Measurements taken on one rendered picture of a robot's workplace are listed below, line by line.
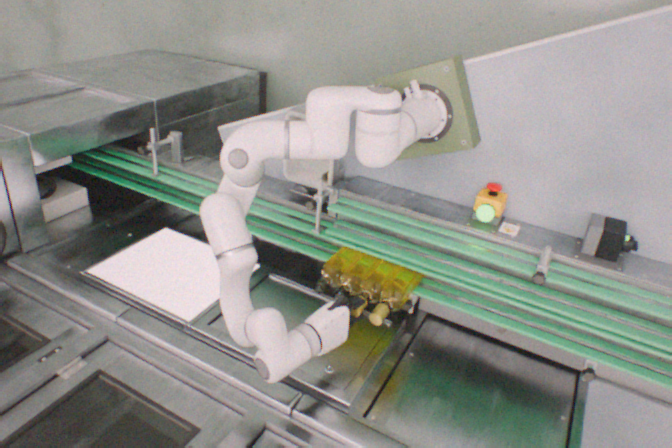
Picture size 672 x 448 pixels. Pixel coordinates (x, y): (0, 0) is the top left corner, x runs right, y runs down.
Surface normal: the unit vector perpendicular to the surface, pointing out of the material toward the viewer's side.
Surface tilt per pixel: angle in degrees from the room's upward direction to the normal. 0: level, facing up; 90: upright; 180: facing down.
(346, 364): 90
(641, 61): 0
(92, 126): 90
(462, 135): 3
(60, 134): 90
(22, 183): 90
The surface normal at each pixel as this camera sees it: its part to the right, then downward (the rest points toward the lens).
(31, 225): 0.87, 0.27
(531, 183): -0.48, 0.36
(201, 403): 0.07, -0.89
